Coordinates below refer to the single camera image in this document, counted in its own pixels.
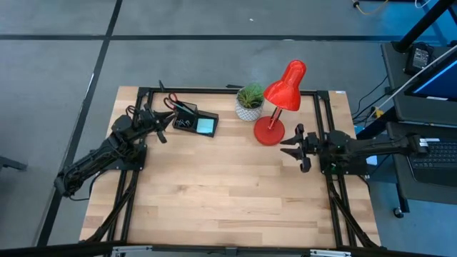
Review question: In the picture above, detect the potted plant in patterned pot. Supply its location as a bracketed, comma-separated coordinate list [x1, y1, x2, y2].
[235, 83, 266, 122]

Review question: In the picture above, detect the black camera rig beam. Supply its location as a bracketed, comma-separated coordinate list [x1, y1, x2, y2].
[0, 241, 457, 257]

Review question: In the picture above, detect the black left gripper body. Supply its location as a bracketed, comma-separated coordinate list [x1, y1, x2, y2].
[137, 104, 168, 145]

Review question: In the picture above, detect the white cable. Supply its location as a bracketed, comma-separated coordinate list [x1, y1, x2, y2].
[371, 44, 457, 115]

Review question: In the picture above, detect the black mesh desk organizer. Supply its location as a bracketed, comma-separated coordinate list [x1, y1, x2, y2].
[171, 101, 219, 138]

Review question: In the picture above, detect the computer monitor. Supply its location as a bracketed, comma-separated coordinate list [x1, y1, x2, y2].
[404, 53, 457, 103]

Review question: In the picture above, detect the black diagonal stand post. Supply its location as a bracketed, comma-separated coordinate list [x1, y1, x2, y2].
[392, 0, 457, 53]

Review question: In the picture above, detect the black aluminium table frame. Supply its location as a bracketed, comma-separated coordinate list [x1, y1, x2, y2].
[84, 85, 381, 251]

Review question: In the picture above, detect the black keyboard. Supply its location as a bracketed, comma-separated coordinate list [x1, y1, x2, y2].
[406, 137, 457, 188]

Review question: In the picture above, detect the black floor cable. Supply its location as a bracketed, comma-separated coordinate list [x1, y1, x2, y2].
[351, 74, 390, 122]

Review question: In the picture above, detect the grey stand foot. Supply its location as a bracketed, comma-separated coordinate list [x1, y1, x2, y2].
[0, 155, 28, 172]

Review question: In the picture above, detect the black power adapter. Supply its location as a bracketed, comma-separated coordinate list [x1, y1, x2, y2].
[404, 42, 435, 76]

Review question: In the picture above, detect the light blue sticky note pad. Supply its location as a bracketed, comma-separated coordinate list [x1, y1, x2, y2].
[196, 118, 216, 135]

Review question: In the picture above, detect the black side desk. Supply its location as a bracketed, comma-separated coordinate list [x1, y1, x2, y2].
[380, 41, 457, 215]

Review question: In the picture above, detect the yellow cable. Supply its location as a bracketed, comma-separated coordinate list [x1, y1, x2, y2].
[351, 0, 390, 16]

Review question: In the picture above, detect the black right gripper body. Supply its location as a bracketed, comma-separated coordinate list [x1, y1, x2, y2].
[294, 123, 321, 173]

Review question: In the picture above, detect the red desk lamp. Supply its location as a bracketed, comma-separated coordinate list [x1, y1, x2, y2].
[253, 59, 307, 146]

